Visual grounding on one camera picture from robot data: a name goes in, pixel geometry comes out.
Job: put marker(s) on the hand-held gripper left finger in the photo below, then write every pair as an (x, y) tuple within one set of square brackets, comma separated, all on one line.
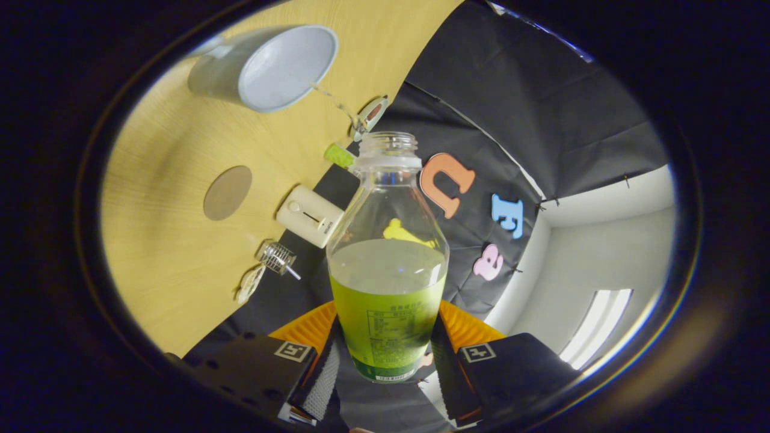
[(325, 379)]

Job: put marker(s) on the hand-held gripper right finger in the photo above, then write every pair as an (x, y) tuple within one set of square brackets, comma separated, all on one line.
[(445, 367)]

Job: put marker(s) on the clear juice bottle green label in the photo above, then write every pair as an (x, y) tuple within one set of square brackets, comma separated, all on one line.
[(388, 325)]

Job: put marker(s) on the round brown coaster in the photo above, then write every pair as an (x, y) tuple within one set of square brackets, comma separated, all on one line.
[(227, 192)]

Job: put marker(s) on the white cup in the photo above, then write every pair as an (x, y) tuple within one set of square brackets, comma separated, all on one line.
[(271, 69)]

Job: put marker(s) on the slim white green drink bottle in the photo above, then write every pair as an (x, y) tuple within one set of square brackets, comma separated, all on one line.
[(340, 155)]

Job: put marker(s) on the pale drinking straw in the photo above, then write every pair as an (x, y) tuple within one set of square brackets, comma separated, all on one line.
[(293, 272)]

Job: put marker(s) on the white divided dish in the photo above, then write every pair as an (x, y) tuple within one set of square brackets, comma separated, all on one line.
[(249, 284)]

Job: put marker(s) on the metal mesh holder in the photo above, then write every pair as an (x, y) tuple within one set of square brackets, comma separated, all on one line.
[(278, 257)]

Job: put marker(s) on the ceiling light panel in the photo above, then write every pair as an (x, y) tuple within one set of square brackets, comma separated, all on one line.
[(595, 328)]

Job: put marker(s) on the white toaster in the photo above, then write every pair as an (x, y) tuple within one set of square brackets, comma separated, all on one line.
[(310, 216)]

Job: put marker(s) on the wooden table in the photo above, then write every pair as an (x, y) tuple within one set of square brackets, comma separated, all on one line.
[(180, 270)]

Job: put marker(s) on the pale green plate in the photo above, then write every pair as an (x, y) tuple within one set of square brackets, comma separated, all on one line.
[(364, 125)]

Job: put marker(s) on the brown cookie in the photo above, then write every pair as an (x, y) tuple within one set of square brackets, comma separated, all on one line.
[(374, 111)]

